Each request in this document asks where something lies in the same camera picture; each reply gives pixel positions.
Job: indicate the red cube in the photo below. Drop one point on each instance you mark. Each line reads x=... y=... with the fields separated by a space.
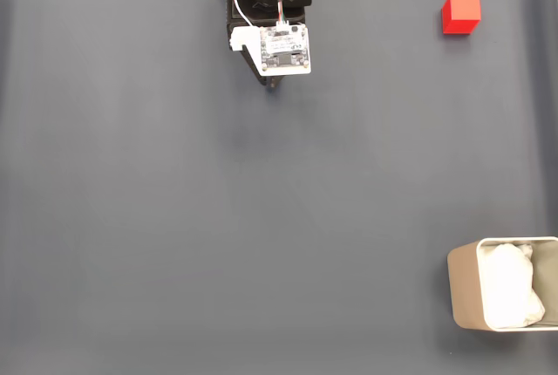
x=462 y=13

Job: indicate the beige rounded box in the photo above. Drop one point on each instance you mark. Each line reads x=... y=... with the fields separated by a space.
x=464 y=288

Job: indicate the white crumpled cloth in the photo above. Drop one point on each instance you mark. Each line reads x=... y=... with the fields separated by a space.
x=508 y=288

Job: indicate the white camera board mount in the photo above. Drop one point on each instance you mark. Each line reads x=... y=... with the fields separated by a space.
x=283 y=48

